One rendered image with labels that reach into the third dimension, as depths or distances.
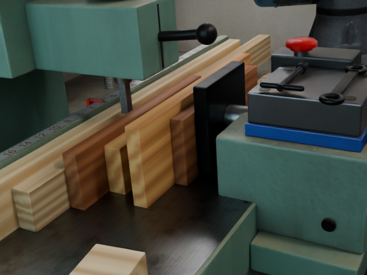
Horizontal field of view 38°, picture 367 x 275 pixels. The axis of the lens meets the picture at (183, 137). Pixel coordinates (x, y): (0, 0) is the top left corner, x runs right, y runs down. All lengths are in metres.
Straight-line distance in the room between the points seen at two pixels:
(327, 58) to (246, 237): 0.18
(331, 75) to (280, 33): 3.64
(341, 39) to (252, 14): 2.98
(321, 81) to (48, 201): 0.26
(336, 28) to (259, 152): 0.79
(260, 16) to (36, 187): 3.76
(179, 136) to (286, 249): 0.14
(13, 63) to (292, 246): 0.32
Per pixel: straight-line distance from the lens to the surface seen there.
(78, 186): 0.49
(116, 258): 0.37
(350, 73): 0.50
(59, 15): 0.55
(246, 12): 4.20
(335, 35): 1.23
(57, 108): 0.76
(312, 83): 0.48
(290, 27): 4.10
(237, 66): 0.56
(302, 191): 0.47
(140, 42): 0.50
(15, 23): 0.57
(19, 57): 0.57
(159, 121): 0.48
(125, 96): 0.57
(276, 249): 0.49
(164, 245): 0.44
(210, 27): 0.49
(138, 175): 0.48
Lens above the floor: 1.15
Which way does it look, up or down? 24 degrees down
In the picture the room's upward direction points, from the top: 4 degrees counter-clockwise
